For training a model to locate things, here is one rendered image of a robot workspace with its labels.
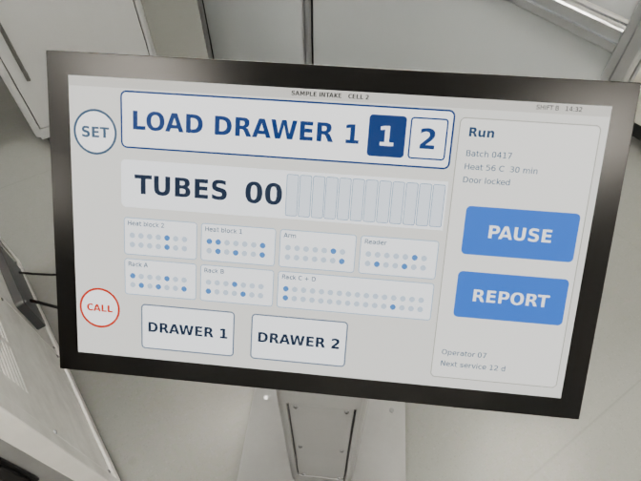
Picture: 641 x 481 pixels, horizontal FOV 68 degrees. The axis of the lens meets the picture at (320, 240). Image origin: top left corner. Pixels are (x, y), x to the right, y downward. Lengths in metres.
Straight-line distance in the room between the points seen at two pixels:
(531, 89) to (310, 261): 0.24
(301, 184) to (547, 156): 0.22
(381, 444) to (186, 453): 0.55
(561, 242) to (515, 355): 0.11
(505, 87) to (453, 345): 0.24
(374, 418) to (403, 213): 1.08
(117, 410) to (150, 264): 1.16
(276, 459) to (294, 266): 1.03
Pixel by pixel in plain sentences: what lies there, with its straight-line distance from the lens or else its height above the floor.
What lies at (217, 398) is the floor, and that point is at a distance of 1.55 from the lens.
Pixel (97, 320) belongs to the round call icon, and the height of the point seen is 1.01.
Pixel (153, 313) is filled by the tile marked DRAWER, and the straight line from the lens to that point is 0.50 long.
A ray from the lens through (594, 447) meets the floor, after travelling 1.67.
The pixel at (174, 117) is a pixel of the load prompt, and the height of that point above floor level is 1.16.
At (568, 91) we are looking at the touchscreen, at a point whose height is 1.19.
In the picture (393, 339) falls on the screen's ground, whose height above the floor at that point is 1.01.
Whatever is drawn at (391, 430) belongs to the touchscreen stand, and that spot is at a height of 0.03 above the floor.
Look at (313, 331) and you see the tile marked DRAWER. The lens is 0.47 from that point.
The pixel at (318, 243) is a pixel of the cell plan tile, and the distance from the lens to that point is 0.44.
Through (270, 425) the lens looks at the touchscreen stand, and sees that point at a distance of 1.46.
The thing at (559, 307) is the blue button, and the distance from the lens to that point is 0.49.
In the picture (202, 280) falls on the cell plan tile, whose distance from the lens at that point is 0.47.
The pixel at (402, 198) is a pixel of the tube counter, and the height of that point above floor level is 1.11.
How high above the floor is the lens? 1.42
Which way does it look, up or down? 51 degrees down
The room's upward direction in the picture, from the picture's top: straight up
